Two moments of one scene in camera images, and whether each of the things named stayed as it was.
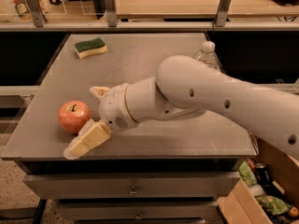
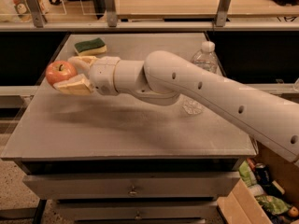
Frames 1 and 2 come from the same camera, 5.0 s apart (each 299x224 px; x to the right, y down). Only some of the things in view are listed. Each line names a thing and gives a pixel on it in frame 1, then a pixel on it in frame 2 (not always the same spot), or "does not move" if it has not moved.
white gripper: x=114 y=107 to x=104 y=75
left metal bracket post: x=34 y=6 does not move
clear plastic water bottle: x=207 y=54 does not move
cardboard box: x=241 y=206 does not move
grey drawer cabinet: x=167 y=170 does not move
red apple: x=73 y=116 to x=59 y=71
